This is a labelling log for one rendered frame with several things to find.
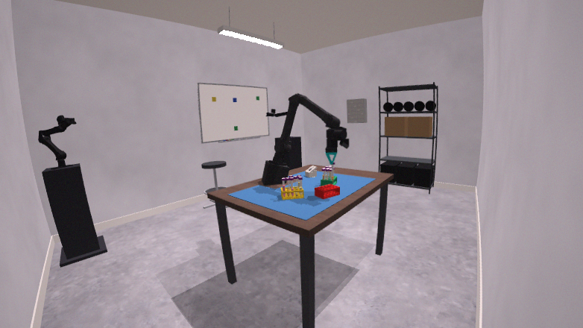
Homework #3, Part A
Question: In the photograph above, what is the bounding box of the green tube rack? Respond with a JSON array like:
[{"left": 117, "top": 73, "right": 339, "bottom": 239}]
[{"left": 321, "top": 176, "right": 337, "bottom": 186}]

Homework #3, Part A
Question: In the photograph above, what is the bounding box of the blue bench mat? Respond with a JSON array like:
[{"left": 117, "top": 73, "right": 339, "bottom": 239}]
[{"left": 229, "top": 171, "right": 375, "bottom": 221}]

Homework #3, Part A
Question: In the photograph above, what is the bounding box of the red rack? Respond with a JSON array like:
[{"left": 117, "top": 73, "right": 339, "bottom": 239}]
[{"left": 315, "top": 184, "right": 340, "bottom": 199}]

